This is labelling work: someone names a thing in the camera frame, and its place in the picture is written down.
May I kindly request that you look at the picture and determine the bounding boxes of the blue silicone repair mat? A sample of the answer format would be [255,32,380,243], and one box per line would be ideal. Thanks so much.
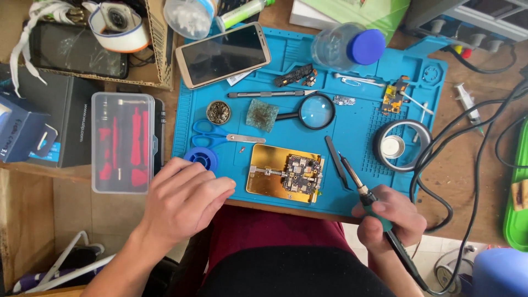
[171,24,449,218]

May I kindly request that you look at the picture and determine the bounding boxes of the thick black looped cable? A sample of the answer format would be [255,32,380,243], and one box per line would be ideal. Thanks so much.
[409,76,528,233]

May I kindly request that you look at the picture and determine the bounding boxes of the blue cardboard box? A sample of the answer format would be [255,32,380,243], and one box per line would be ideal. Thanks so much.
[0,92,59,164]

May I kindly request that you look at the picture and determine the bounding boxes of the white paper label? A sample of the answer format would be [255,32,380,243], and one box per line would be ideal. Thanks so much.
[225,70,253,87]

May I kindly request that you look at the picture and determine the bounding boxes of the black phone flex part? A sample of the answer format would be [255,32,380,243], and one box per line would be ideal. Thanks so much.
[274,64,318,88]

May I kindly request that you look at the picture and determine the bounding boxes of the person's black trousers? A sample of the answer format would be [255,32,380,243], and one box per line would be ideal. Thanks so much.
[142,246,397,297]

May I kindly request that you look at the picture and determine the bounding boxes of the brown block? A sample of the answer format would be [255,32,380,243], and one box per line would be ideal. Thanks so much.
[511,180,528,212]

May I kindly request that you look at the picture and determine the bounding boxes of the smartwatch with white band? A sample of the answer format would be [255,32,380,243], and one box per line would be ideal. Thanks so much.
[82,1,151,54]

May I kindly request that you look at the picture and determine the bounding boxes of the black magnifying glass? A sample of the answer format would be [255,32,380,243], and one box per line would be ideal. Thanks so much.
[275,92,336,131]

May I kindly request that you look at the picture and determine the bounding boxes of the green and white tube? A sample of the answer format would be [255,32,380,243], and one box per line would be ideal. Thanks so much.
[215,0,276,32]

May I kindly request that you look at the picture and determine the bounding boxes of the grey metal craft knife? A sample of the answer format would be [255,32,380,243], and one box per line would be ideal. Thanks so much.
[227,89,318,99]

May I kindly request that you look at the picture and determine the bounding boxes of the person's maroon shirt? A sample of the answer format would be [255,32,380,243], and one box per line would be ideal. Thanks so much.
[204,204,372,275]

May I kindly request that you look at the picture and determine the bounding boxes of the black tape roll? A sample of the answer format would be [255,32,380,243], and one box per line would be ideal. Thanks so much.
[373,119,433,173]

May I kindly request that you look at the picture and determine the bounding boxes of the white and green box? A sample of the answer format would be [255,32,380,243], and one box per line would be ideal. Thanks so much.
[288,0,412,45]

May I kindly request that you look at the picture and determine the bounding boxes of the phone circuit board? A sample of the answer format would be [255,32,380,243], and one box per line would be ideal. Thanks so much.
[282,154,324,194]

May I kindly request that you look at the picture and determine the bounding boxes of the clear tub of cotton swabs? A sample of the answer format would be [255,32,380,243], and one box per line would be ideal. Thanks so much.
[163,0,219,40]

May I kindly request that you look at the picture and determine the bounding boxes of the white folding rack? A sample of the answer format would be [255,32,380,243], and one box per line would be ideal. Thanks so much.
[12,230,117,294]

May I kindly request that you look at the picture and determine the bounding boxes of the green plastic tray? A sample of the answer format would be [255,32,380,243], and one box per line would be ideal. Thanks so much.
[502,117,528,252]

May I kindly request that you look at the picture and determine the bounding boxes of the small white round tin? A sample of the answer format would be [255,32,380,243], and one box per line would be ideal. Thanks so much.
[380,135,406,160]

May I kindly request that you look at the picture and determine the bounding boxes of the black cardboard box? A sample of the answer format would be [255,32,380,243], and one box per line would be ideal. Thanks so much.
[0,62,105,168]

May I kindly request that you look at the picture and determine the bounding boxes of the grey soldering station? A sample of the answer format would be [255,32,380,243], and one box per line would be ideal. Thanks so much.
[401,0,528,53]

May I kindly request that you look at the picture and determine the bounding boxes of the blue solder spool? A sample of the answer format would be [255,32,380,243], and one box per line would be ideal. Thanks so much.
[183,147,219,172]

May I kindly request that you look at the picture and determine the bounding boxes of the white wire fan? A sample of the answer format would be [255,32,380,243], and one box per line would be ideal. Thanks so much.
[433,245,476,296]

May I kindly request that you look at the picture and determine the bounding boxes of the blue handled scissors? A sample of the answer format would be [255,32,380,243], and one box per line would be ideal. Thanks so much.
[191,119,267,149]

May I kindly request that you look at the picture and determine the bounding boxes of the gold circuit board holder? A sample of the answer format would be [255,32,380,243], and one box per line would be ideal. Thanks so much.
[246,143,325,204]

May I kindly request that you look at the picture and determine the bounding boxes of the gold smartphone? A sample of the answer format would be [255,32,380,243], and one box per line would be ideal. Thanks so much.
[175,21,272,90]

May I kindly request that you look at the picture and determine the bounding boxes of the white plastic tweezers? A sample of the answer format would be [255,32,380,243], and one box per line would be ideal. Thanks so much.
[334,73,387,87]

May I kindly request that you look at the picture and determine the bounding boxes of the black and green soldering iron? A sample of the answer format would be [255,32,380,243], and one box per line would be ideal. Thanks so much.
[337,151,431,293]

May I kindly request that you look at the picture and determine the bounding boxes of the white cord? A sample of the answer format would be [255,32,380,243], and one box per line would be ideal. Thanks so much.
[9,0,76,98]

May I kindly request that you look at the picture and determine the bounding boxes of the black tweezers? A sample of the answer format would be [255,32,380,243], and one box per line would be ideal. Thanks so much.
[324,136,352,191]

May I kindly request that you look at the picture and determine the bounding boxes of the yellow phone flex part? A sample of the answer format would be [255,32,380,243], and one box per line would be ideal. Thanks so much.
[381,75,411,116]

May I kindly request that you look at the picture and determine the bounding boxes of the thin black cable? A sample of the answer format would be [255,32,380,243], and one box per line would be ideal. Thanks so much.
[494,117,528,170]

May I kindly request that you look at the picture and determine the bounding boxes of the clear syringe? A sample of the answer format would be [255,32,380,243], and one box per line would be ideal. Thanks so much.
[453,82,486,137]

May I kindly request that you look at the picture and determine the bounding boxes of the person's right hand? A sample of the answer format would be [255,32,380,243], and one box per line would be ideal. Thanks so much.
[351,184,428,253]

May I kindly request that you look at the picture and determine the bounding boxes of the person's left hand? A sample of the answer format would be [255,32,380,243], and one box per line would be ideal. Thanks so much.
[139,156,237,249]

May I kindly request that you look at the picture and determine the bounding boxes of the brown cardboard box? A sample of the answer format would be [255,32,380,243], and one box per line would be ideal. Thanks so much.
[0,0,179,91]

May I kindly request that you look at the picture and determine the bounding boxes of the green cleaning sponge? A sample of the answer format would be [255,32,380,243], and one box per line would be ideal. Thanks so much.
[246,98,280,133]

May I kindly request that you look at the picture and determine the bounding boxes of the black cracked smartphone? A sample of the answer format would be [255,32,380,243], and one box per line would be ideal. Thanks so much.
[28,20,130,80]

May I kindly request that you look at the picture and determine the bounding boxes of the clear case with red tools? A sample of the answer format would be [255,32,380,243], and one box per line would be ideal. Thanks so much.
[91,92,159,195]

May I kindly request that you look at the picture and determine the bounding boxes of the clear bottle with blue cap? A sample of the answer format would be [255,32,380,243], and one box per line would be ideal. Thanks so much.
[311,22,387,72]

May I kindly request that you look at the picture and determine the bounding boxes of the brass wool tip cleaner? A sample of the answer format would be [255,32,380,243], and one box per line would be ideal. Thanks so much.
[206,100,232,125]

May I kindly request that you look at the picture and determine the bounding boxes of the white cotton swab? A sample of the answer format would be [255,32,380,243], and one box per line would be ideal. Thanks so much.
[412,102,429,143]
[401,92,435,116]

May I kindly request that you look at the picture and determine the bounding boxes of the black station cable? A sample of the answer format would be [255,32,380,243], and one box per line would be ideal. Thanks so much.
[442,45,519,76]

